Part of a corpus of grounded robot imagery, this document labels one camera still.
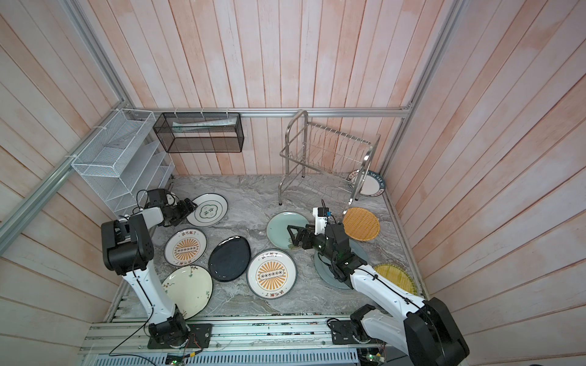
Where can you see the white plate with black emblem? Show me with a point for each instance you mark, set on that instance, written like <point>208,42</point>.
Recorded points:
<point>210,209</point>

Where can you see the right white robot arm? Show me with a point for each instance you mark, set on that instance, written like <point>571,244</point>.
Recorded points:
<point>422,329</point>

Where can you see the grey green plain plate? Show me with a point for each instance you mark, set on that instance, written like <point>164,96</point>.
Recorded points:
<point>322,265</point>

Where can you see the cream floral plate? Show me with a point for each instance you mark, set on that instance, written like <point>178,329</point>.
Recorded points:
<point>190,288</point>

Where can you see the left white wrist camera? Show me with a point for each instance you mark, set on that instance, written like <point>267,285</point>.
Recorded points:
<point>171,199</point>

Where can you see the stainless steel dish rack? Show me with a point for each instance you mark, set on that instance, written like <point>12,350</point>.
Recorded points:
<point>323,164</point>

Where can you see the dark blue oval plate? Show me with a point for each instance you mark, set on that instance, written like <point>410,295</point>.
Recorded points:
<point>230,259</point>

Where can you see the light green flower plate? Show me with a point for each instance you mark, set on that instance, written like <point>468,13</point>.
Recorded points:
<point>277,228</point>

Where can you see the horizontal aluminium wall rail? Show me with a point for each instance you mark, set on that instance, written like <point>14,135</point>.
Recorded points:
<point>291,112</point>

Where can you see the black mesh wall basket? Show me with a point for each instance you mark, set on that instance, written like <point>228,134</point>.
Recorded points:
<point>200,132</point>

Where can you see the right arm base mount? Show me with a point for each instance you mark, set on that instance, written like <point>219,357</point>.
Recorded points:
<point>348,332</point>

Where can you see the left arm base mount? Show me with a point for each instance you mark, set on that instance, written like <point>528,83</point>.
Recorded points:
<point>168,335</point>

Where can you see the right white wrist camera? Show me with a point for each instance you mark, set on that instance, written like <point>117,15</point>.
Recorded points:
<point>321,218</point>

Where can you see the white plate with lettered rim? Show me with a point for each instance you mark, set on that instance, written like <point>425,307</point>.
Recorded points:
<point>373,185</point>

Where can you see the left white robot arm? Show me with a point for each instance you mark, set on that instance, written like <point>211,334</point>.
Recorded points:
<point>128,250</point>

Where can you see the aluminium front rail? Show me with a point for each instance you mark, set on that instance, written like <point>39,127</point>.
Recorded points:
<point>228,334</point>

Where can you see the yellow woven plate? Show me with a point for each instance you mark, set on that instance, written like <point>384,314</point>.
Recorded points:
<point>398,277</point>

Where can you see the orange woven plate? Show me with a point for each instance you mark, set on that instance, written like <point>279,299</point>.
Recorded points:
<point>361,224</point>

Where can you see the white mesh wall shelf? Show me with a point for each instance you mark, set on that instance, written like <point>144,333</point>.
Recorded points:
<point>121,163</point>

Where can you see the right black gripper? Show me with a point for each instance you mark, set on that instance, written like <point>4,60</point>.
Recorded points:
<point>304,232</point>

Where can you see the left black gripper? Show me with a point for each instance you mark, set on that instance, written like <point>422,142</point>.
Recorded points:
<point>185,210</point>

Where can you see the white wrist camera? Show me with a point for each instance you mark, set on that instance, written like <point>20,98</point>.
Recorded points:
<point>321,218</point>
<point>171,199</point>

